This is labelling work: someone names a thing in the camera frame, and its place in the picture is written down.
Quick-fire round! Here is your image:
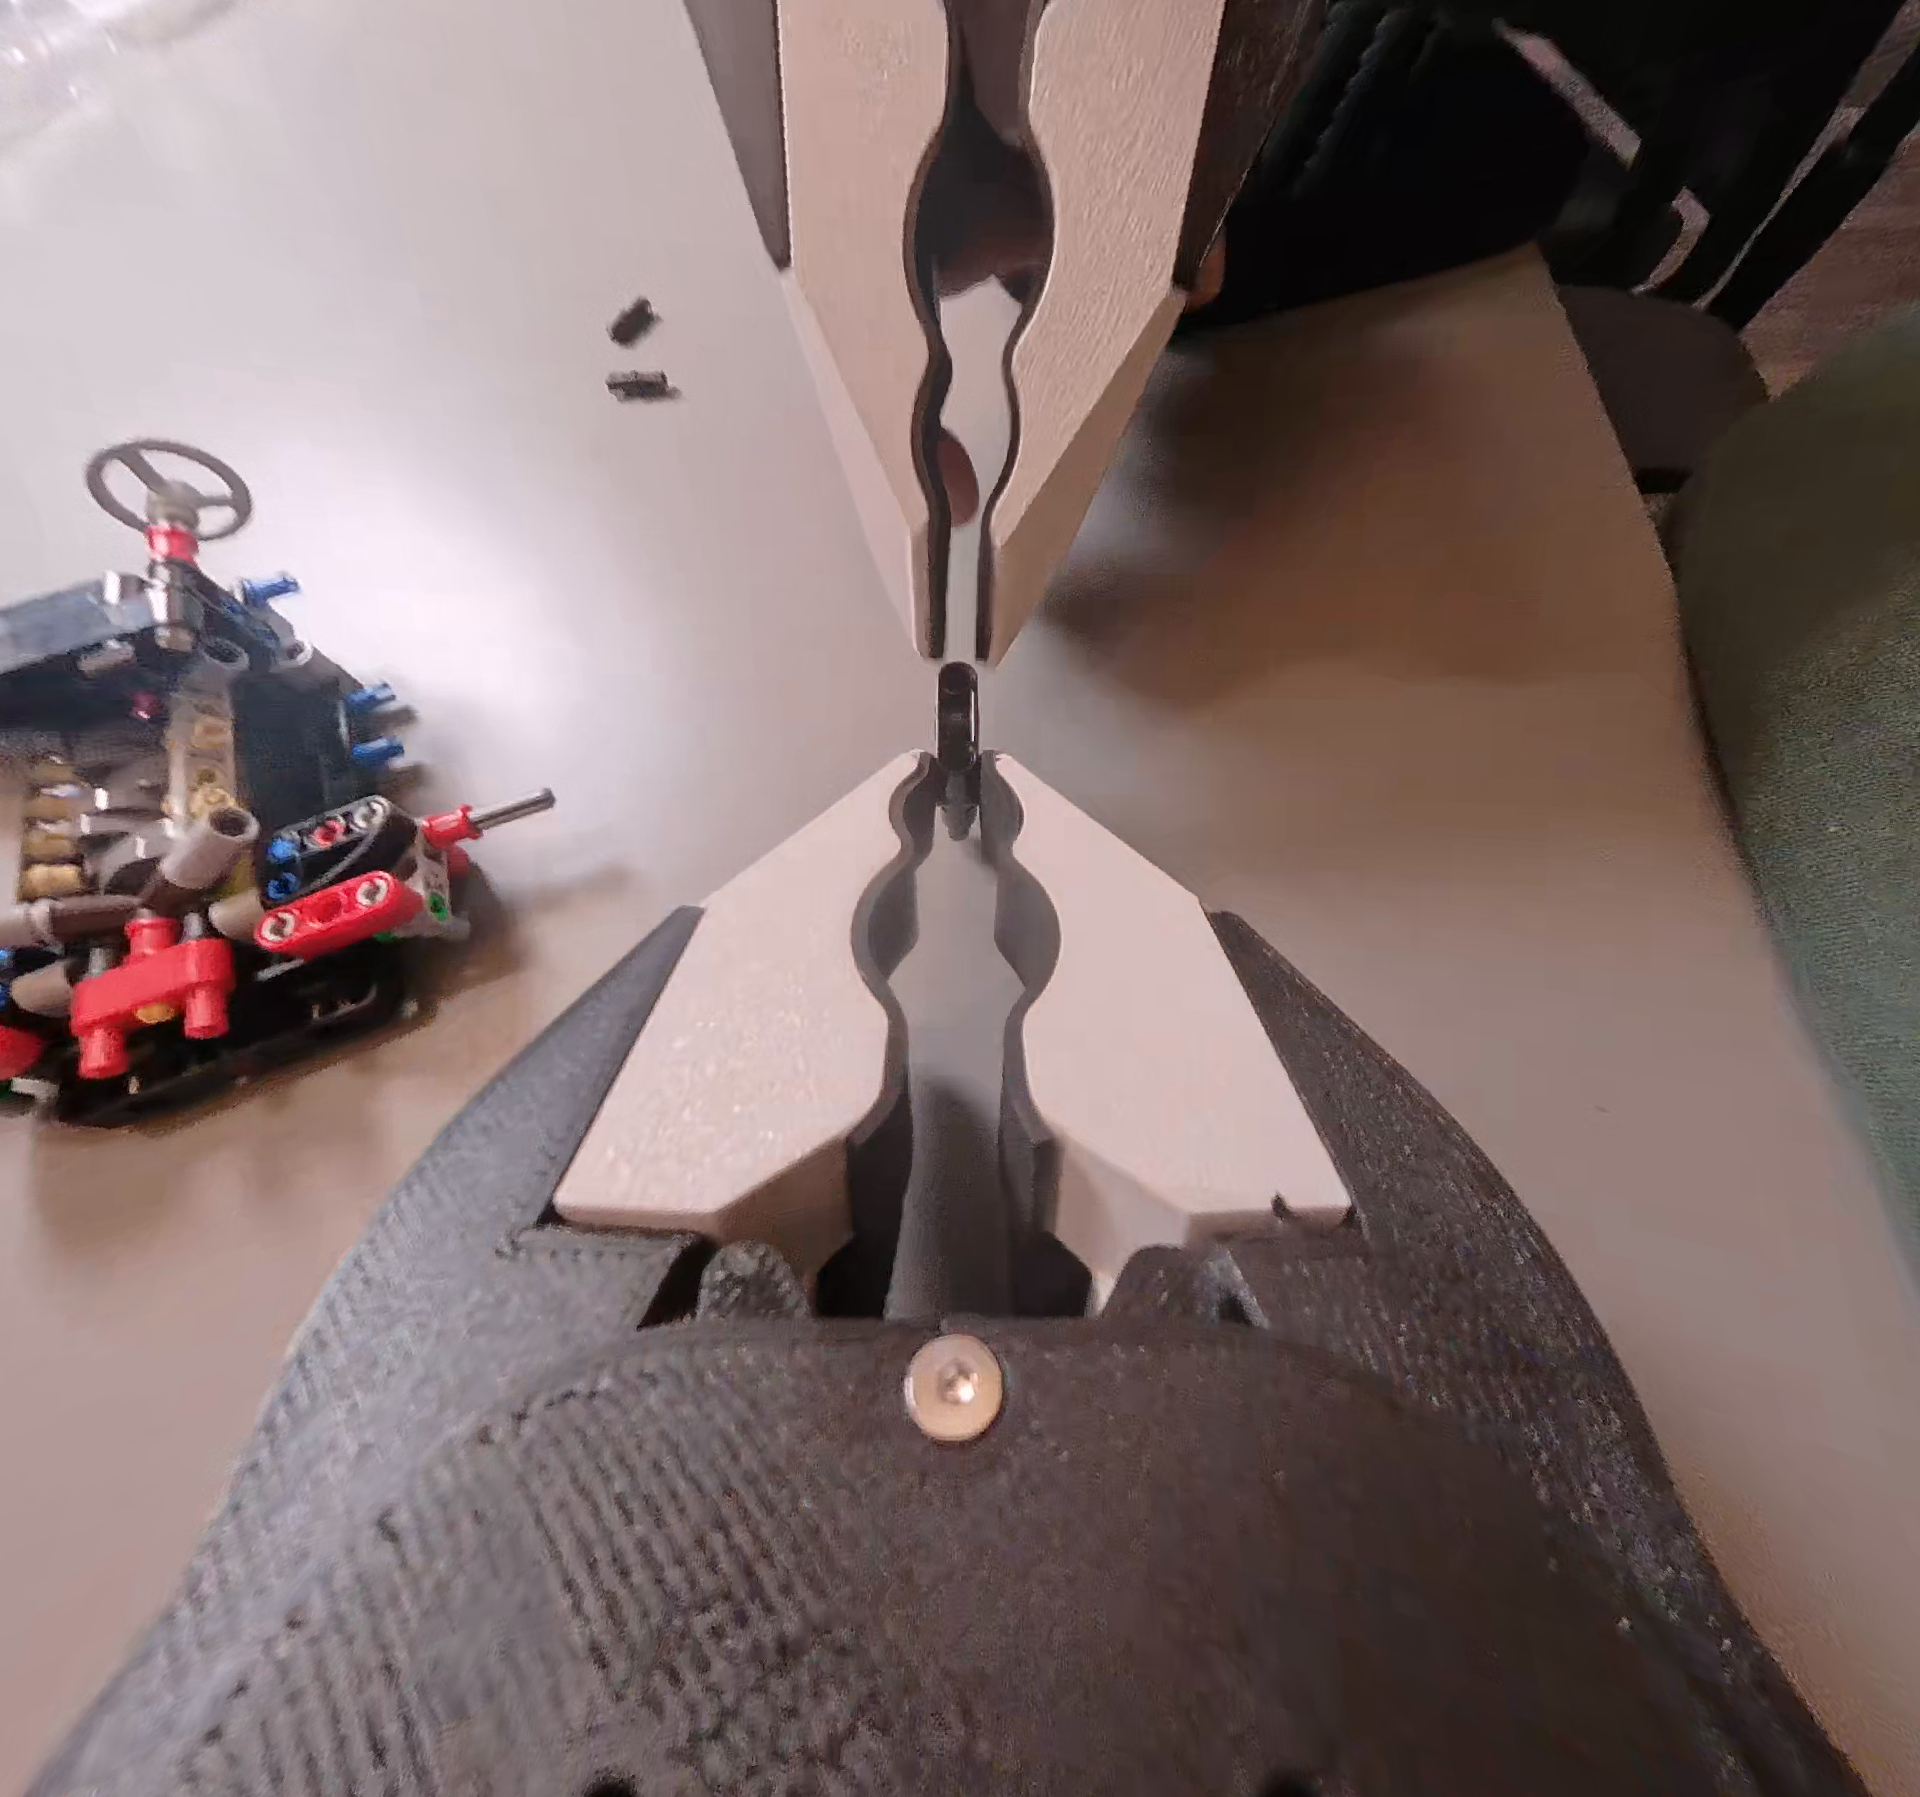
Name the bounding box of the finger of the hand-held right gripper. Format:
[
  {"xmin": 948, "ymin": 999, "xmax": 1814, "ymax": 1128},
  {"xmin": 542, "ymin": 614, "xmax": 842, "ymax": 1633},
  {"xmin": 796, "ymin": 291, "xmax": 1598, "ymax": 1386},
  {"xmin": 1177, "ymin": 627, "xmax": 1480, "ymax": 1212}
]
[
  {"xmin": 769, "ymin": 0, "xmax": 955, "ymax": 663},
  {"xmin": 979, "ymin": 0, "xmax": 1242, "ymax": 665}
]

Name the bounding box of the lego car model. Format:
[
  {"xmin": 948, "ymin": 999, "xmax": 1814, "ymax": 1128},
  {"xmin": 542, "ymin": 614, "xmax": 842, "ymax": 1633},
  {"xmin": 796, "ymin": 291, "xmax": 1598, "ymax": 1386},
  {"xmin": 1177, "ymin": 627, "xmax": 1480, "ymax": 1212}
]
[{"xmin": 0, "ymin": 438, "xmax": 557, "ymax": 1125}]

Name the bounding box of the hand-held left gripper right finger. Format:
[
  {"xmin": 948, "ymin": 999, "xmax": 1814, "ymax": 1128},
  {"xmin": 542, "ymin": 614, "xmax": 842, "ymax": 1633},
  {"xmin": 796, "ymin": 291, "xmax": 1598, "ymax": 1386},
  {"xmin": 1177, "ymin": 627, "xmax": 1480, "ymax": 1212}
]
[{"xmin": 979, "ymin": 750, "xmax": 1355, "ymax": 1300}]

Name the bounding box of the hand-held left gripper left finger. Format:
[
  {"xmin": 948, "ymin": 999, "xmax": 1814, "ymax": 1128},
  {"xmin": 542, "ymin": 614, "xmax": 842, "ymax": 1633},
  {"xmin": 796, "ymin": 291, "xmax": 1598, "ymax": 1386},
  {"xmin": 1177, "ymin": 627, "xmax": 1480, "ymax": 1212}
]
[{"xmin": 552, "ymin": 750, "xmax": 950, "ymax": 1245}]

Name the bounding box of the black lego beam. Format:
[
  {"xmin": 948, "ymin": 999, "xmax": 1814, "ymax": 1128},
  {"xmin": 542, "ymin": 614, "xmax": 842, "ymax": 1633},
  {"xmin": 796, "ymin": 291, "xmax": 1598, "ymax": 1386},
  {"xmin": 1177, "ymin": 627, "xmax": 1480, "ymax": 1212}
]
[{"xmin": 933, "ymin": 661, "xmax": 995, "ymax": 841}]

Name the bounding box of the dark chair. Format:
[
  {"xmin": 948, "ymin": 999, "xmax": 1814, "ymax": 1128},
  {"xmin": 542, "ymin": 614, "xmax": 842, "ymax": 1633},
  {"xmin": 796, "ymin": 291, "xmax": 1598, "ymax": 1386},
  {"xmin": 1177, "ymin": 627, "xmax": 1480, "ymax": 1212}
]
[{"xmin": 1320, "ymin": 0, "xmax": 1920, "ymax": 485}]

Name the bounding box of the person's right hand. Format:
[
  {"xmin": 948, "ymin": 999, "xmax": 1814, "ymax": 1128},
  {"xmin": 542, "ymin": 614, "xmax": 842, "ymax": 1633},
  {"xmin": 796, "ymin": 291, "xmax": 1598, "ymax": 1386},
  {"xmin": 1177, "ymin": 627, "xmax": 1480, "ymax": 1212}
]
[{"xmin": 927, "ymin": 199, "xmax": 1061, "ymax": 522}]

